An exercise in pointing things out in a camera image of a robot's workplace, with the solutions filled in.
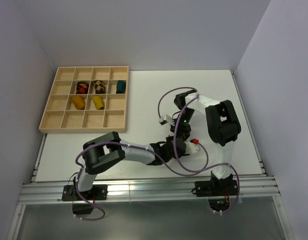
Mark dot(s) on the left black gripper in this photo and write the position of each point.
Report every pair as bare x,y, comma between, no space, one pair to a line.
168,139

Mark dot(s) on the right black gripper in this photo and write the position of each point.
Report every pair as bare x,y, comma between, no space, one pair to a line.
186,131

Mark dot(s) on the yellow bear sock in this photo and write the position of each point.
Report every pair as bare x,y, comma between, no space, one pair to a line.
98,102

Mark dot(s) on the mustard yellow sock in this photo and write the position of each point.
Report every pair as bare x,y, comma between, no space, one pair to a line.
78,102

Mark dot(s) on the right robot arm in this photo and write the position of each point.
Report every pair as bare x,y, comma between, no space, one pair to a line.
223,128

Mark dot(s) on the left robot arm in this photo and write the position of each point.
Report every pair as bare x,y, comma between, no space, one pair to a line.
102,153

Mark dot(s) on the dark green rolled sock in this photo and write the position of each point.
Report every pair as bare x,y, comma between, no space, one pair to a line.
120,87

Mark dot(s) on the brown checkered rolled sock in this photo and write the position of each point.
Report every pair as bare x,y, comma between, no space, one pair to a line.
99,87

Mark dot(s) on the red black rolled sock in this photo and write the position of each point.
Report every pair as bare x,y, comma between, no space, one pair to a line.
82,88

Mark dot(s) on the wooden compartment tray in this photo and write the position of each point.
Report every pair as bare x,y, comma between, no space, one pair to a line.
60,114

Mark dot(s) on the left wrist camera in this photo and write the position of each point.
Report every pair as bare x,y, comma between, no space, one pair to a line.
192,146

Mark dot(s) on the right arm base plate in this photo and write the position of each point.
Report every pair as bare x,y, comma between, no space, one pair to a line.
209,188

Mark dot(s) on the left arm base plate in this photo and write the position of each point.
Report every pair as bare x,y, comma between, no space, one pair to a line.
97,193

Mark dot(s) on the aluminium frame rail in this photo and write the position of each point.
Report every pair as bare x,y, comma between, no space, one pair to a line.
160,189

